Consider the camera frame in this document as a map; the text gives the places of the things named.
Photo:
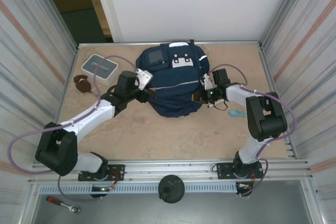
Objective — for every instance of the white marker with blue cap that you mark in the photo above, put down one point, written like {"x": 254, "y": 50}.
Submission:
{"x": 216, "y": 102}

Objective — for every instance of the navy blue backpack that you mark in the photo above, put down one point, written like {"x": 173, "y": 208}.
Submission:
{"x": 173, "y": 93}

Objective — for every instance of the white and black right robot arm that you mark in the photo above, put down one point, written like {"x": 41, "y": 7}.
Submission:
{"x": 265, "y": 119}

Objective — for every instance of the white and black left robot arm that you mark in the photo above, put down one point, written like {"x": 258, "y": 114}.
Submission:
{"x": 89, "y": 119}

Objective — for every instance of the light blue eraser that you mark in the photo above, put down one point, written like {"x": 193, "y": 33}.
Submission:
{"x": 237, "y": 113}

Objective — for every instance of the white and grey box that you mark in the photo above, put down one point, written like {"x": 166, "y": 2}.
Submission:
{"x": 101, "y": 65}

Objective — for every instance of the brown crumpled object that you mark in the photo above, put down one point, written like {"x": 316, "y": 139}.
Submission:
{"x": 82, "y": 86}

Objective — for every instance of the black round knob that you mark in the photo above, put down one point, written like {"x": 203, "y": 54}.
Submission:
{"x": 171, "y": 188}

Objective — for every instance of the small black controller board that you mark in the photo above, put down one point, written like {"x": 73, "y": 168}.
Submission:
{"x": 244, "y": 187}
{"x": 101, "y": 190}

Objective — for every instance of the aluminium mounting rail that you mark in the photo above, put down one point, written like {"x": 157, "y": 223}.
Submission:
{"x": 170, "y": 169}

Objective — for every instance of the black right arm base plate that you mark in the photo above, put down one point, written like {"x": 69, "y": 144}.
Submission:
{"x": 224, "y": 170}

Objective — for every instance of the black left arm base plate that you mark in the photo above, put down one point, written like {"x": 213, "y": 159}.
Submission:
{"x": 118, "y": 171}

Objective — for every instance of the white door frame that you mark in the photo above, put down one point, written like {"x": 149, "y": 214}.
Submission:
{"x": 105, "y": 3}

